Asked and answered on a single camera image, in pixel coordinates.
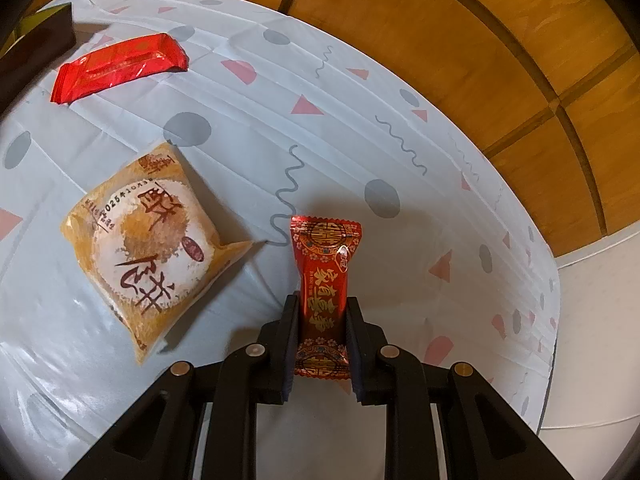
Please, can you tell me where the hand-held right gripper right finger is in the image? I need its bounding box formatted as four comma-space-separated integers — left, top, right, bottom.
345, 296, 573, 480

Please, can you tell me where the shiny red snack packet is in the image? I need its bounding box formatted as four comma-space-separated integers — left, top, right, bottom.
51, 32, 190, 107

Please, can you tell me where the gold tin box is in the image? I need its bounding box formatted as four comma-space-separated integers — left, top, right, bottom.
0, 4, 76, 106

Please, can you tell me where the brown round pastry packet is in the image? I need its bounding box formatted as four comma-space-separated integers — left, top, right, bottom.
65, 141, 253, 367

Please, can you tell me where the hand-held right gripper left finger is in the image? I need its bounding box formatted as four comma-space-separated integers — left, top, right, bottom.
62, 294, 302, 480

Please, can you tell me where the small dark red candy packet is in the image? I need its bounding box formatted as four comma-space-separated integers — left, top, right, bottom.
290, 214, 363, 381

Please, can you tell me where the light blue patterned tablecloth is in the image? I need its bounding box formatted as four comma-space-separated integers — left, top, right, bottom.
0, 0, 561, 480

